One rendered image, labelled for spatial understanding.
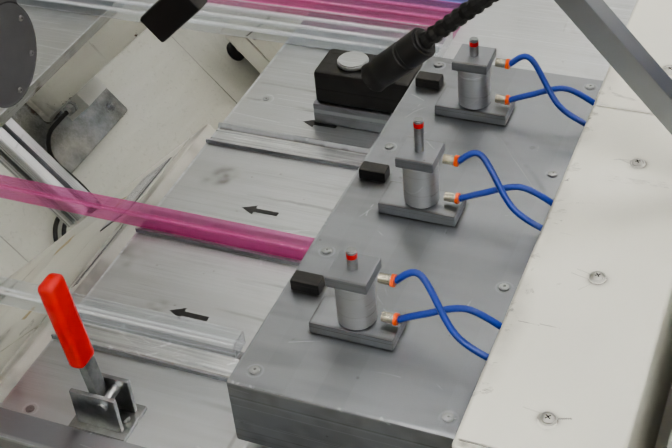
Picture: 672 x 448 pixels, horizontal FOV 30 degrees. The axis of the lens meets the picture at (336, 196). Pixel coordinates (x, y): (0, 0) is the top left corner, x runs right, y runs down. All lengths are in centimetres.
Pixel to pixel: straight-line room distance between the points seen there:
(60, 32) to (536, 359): 62
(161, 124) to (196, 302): 151
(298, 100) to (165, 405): 32
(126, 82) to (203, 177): 140
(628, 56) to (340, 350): 23
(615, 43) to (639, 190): 10
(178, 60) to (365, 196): 165
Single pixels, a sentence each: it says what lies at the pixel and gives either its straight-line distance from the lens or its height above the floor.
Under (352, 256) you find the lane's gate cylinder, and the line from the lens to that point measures 66.
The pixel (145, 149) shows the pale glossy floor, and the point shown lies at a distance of 227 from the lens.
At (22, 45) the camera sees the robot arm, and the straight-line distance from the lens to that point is 71.
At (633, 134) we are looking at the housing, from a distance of 81.
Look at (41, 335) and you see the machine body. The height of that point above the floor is 62.
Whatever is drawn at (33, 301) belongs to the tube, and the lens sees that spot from 80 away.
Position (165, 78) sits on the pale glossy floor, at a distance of 238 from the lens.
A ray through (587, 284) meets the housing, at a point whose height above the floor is 129.
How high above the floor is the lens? 168
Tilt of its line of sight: 42 degrees down
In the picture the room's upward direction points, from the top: 58 degrees clockwise
